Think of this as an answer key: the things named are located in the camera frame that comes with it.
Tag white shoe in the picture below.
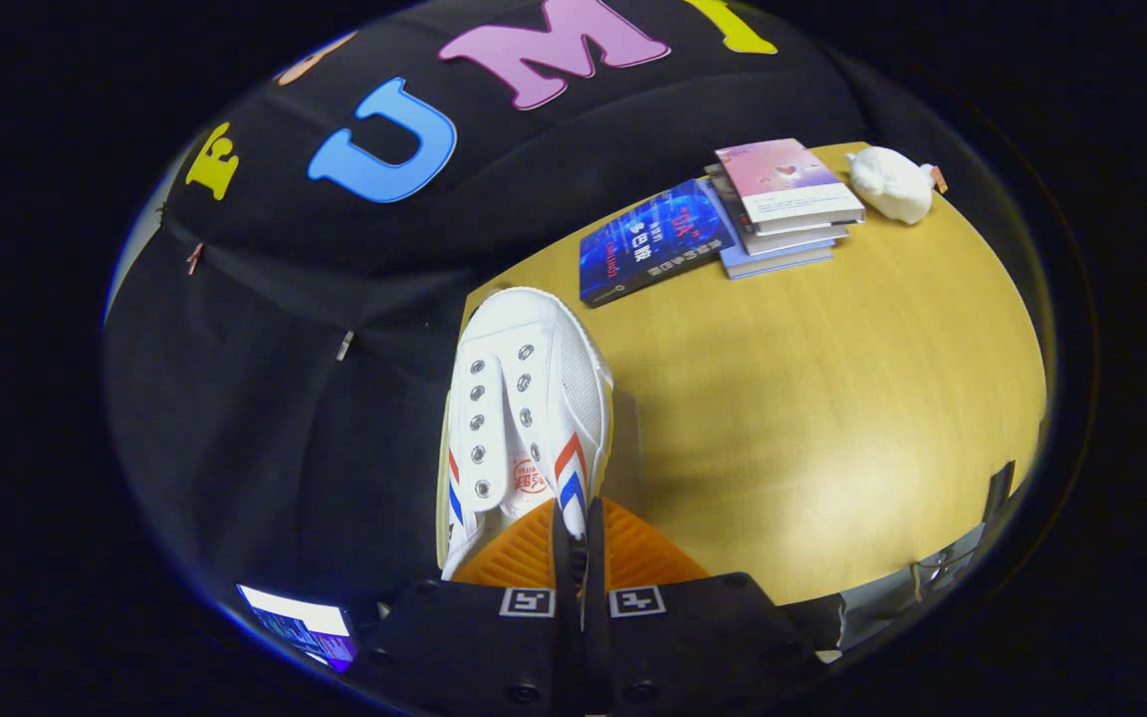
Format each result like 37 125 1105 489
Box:
439 287 616 582

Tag white plush toy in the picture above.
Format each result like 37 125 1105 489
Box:
846 145 950 226

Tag computer monitor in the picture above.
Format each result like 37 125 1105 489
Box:
236 584 358 672

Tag dark blue book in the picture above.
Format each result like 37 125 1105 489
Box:
577 178 738 308

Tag grey book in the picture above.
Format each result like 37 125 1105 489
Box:
704 164 850 257

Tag black backdrop cloth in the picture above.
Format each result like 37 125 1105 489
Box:
104 0 895 620

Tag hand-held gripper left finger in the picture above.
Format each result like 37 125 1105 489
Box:
362 498 581 717

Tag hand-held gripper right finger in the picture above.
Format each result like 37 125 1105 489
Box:
580 496 825 717

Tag pale blue book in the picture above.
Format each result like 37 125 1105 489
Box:
697 179 835 281

